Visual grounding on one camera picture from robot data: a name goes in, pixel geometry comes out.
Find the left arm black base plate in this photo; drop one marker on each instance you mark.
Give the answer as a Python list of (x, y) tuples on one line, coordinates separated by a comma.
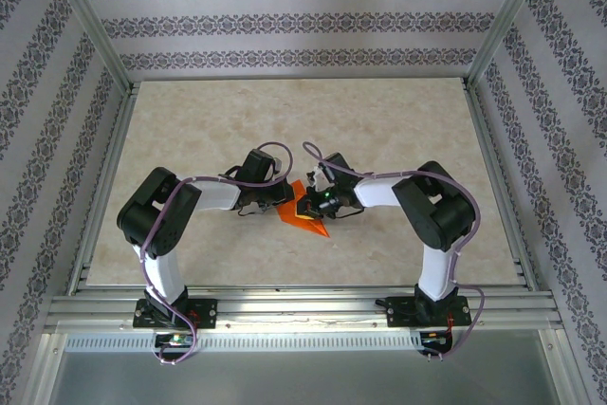
[(208, 312)]

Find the grey metal panel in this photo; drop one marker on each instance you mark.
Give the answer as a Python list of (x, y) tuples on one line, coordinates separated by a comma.
[(303, 379)]

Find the orange paper sheet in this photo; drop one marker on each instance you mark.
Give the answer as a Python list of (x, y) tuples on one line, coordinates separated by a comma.
[(288, 214)]

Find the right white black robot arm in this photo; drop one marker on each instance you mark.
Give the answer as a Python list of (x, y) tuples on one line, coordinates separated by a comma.
[(436, 272)]

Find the aluminium side rail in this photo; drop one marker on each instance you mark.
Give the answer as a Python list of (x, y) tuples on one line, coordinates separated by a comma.
[(115, 139), (486, 139)]

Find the aluminium mounting rail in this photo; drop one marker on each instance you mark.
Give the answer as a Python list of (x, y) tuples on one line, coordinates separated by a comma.
[(303, 303)]

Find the aluminium frame post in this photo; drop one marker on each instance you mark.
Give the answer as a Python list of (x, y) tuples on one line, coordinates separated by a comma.
[(505, 21), (87, 21)]

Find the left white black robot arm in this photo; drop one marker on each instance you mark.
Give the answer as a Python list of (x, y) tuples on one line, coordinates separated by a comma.
[(163, 277)]

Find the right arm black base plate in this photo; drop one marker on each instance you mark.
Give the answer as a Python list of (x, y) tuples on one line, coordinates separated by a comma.
[(398, 312)]

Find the small controller board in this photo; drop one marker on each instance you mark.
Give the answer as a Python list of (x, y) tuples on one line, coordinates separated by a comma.
[(174, 339), (434, 338)]

